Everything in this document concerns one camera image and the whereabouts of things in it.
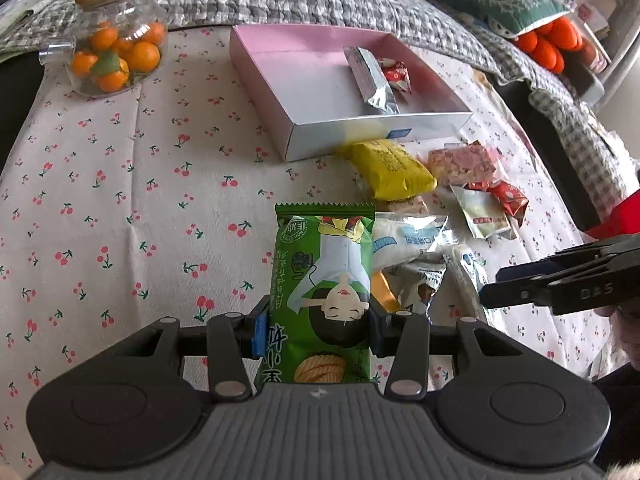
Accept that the yellow snack packet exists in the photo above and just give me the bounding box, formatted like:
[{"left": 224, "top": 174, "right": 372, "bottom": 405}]
[{"left": 345, "top": 140, "right": 437, "bottom": 202}]

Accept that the green snack packet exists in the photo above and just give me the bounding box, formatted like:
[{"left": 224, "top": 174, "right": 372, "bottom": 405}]
[{"left": 255, "top": 200, "right": 377, "bottom": 386}]

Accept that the silver dark-print packet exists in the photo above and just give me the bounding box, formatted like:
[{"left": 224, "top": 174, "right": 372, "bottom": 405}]
[{"left": 387, "top": 255, "right": 448, "bottom": 321}]

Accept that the cherry print tablecloth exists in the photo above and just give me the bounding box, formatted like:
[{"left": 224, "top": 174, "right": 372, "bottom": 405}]
[{"left": 0, "top": 24, "right": 621, "bottom": 471}]

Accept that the orange plush toy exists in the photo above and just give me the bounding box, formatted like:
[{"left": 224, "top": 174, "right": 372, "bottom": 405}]
[{"left": 515, "top": 16, "right": 586, "bottom": 73}]

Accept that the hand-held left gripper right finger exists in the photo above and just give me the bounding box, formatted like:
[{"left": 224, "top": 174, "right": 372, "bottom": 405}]
[{"left": 369, "top": 296, "right": 526, "bottom": 397}]

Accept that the orange snack packet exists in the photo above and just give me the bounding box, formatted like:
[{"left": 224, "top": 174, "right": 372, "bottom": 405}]
[{"left": 372, "top": 272, "right": 401, "bottom": 313}]

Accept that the silver foil snack packet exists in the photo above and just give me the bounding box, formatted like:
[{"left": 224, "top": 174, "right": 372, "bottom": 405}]
[{"left": 342, "top": 46, "right": 401, "bottom": 116}]

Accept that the person's right forearm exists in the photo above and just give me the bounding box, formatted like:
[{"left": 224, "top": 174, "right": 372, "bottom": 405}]
[{"left": 592, "top": 305, "right": 640, "bottom": 466}]

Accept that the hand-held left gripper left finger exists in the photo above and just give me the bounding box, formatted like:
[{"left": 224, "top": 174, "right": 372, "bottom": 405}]
[{"left": 112, "top": 295, "right": 271, "bottom": 403}]

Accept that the pink nougat bar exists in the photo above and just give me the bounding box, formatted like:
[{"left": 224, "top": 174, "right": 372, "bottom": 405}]
[{"left": 427, "top": 141, "right": 508, "bottom": 186}]

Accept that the white blue-label snack packet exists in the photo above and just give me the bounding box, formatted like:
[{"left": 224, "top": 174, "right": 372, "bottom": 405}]
[{"left": 372, "top": 212, "right": 448, "bottom": 271}]

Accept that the red patterned candy packet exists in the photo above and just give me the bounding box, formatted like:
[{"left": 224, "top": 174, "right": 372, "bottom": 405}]
[
  {"left": 377, "top": 57, "right": 413, "bottom": 95},
  {"left": 467, "top": 180, "right": 530, "bottom": 228}
]

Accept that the glass jar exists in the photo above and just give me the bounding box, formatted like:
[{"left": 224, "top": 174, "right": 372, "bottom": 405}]
[{"left": 39, "top": 0, "right": 168, "bottom": 98}]

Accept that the pile of small oranges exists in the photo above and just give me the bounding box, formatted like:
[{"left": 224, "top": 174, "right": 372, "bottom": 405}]
[{"left": 70, "top": 20, "right": 166, "bottom": 93}]

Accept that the silver green-label packet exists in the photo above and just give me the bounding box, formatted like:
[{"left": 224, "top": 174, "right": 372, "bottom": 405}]
[{"left": 450, "top": 185, "right": 513, "bottom": 241}]

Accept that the white shelf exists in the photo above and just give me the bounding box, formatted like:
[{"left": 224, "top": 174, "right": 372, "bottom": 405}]
[{"left": 570, "top": 0, "right": 640, "bottom": 106}]

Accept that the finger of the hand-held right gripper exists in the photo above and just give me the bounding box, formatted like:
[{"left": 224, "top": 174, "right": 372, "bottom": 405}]
[
  {"left": 479, "top": 267, "right": 623, "bottom": 316},
  {"left": 495, "top": 234, "right": 640, "bottom": 286}
]

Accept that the pink cardboard box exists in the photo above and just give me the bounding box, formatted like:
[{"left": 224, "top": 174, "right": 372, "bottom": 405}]
[{"left": 229, "top": 24, "right": 474, "bottom": 163}]

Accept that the clear white snack packet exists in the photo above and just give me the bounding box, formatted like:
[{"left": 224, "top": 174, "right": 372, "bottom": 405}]
[{"left": 440, "top": 242, "right": 506, "bottom": 322}]

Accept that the small nougat bar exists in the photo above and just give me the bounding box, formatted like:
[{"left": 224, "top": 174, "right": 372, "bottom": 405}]
[{"left": 385, "top": 195, "right": 430, "bottom": 216}]

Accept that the red cloth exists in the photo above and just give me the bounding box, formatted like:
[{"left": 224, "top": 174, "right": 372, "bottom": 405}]
[{"left": 585, "top": 200, "right": 640, "bottom": 241}]

